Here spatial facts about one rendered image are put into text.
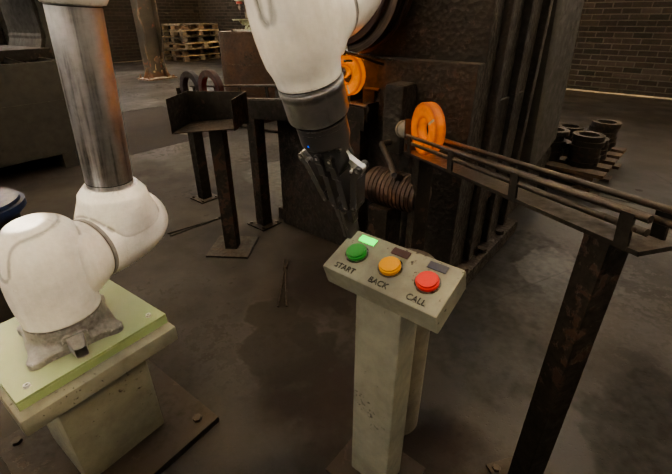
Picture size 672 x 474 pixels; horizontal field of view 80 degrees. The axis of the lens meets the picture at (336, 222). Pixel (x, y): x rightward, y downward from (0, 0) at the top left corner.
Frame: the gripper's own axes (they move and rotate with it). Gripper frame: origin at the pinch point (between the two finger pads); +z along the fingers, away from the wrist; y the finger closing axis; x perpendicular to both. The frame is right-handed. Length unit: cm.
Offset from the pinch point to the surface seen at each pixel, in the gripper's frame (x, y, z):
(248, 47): -212, 299, 72
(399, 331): 6.7, -12.3, 17.2
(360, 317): 7.3, -3.8, 18.5
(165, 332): 31, 38, 25
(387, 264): 0.5, -7.3, 8.0
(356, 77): -74, 55, 15
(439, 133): -53, 10, 17
